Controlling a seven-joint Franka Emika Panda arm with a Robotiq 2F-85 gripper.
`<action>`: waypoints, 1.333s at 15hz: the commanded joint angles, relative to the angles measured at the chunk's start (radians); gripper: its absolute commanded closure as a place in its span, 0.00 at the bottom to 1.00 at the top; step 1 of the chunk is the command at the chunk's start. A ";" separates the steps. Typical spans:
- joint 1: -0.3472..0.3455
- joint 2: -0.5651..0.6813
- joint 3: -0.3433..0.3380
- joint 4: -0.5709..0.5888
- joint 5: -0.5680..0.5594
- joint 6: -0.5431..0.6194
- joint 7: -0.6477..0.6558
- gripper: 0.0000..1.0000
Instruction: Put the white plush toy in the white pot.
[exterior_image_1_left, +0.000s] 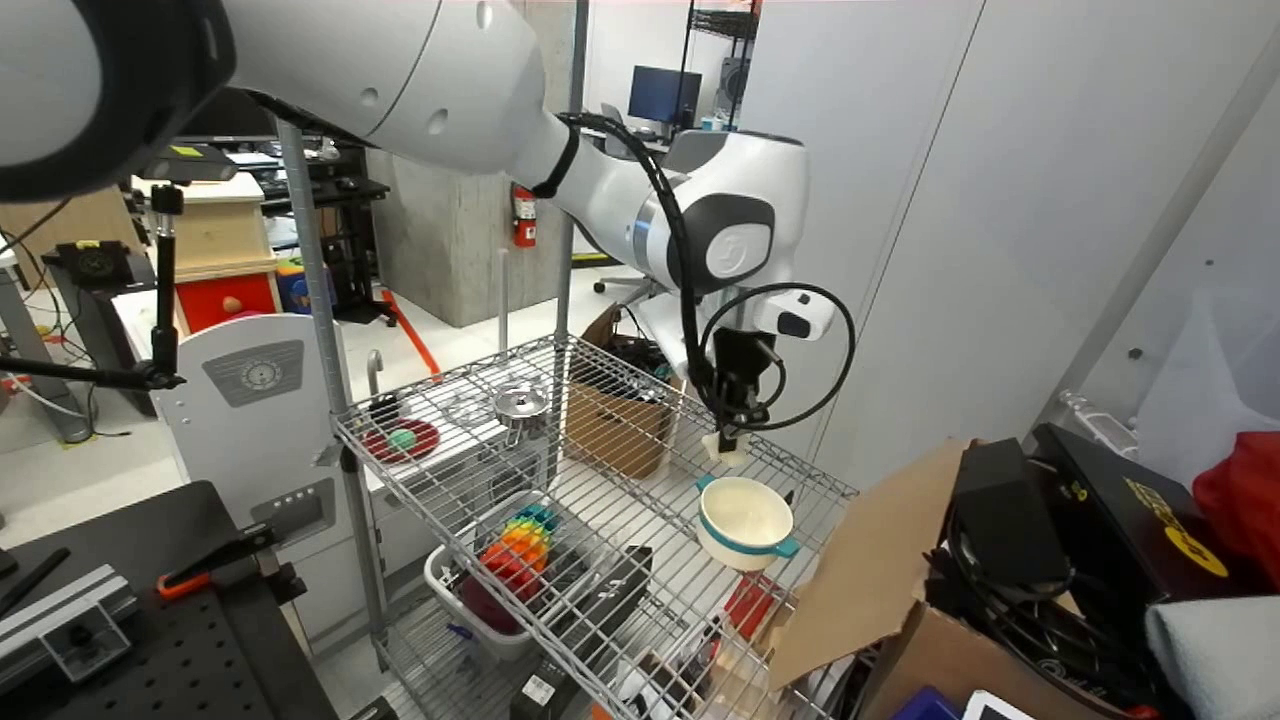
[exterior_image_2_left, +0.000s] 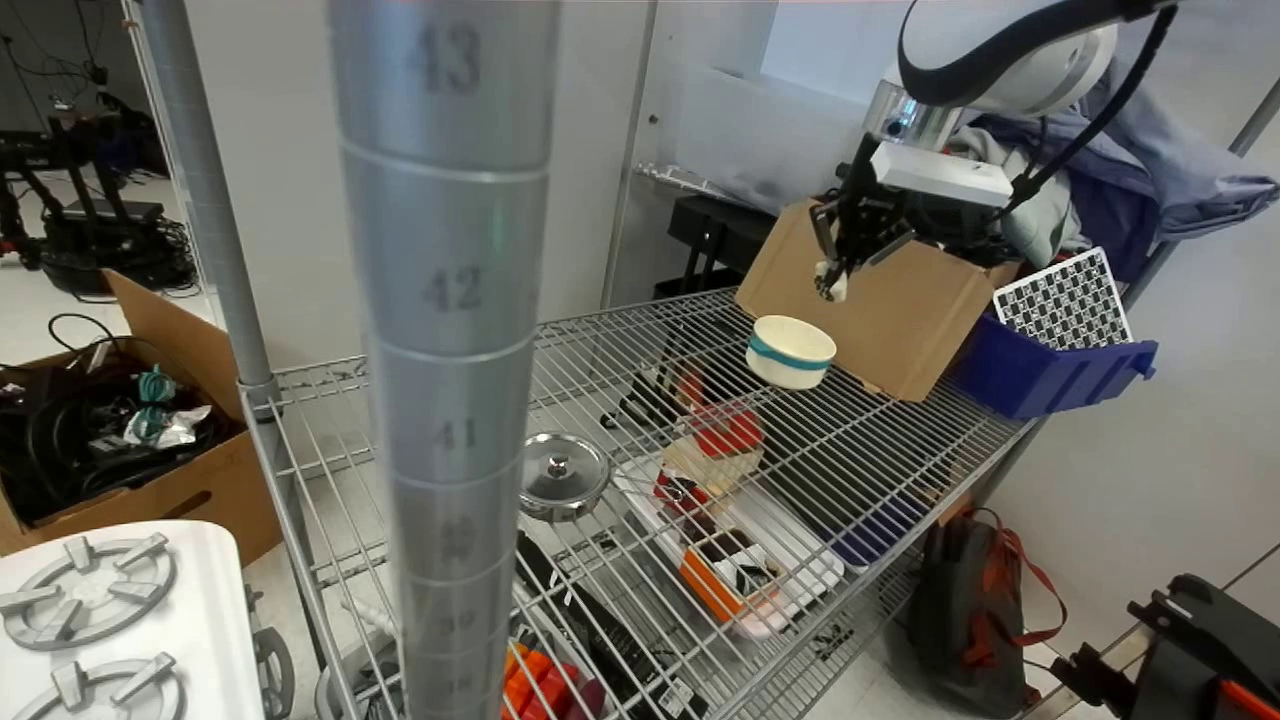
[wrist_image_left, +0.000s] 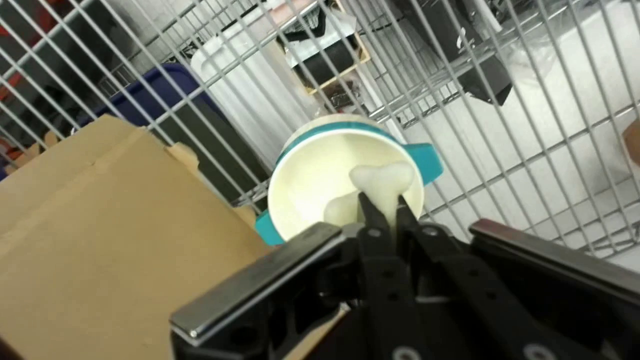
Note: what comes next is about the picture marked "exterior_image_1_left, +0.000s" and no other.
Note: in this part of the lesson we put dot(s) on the white toy kitchen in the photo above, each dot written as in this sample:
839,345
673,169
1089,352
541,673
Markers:
250,420

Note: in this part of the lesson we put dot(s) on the wooden cabinet with red drawer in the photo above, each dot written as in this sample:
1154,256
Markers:
225,250

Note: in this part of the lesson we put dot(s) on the large open cardboard box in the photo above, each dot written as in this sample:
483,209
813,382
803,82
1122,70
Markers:
880,560

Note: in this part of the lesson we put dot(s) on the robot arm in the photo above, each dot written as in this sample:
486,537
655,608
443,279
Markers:
400,70

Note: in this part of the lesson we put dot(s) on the small silver metal pot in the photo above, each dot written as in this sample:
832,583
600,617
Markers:
521,404

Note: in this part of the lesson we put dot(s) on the rainbow stacking toy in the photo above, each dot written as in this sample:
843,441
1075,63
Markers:
520,545

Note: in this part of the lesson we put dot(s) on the red plate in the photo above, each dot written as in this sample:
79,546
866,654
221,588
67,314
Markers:
425,442

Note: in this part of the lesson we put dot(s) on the black box with yellow print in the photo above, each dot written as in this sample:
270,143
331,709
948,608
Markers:
1120,500

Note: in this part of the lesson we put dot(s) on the fire extinguisher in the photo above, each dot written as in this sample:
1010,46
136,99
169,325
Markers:
524,218

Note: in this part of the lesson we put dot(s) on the black cart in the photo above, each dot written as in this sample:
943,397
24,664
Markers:
345,220

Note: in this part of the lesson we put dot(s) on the green ball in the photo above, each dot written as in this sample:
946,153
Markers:
403,439

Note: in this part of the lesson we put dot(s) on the white power strip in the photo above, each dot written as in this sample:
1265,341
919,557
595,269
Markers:
1100,425

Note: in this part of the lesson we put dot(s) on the red packet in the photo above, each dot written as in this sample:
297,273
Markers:
750,605

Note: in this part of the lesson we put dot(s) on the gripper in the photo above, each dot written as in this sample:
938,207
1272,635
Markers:
742,362

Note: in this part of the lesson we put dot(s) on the black device on stand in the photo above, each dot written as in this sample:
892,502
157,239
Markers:
95,265

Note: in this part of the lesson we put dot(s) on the red cloth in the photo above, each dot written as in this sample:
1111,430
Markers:
1245,500

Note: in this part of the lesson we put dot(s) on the black box with white label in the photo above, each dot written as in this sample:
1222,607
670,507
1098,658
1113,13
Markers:
540,692

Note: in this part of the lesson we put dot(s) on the black and orange clamp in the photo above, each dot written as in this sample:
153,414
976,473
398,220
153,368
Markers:
225,555

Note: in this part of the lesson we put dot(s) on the blue box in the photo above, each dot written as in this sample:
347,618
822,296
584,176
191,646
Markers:
925,705

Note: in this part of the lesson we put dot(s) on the silver aluminium rail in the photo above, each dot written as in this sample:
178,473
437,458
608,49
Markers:
60,620

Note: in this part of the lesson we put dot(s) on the small brown cardboard box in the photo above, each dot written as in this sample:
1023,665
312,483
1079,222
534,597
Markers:
615,430

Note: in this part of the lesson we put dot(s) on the black power brick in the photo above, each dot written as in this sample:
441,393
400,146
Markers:
1005,510

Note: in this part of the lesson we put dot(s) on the camera on mount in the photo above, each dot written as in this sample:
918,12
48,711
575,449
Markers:
164,260

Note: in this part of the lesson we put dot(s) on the white plastic bin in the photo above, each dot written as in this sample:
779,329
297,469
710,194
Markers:
470,620

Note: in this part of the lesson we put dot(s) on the grey cloth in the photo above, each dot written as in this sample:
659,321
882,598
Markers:
1220,655

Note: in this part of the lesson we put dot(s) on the toy kitchen tap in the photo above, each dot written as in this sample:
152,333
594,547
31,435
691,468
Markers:
373,368

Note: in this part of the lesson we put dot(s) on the monitor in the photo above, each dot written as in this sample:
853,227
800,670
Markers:
662,94

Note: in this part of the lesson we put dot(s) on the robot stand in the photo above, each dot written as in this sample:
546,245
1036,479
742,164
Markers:
160,660

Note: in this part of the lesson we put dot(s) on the white plush toy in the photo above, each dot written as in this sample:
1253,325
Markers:
722,452

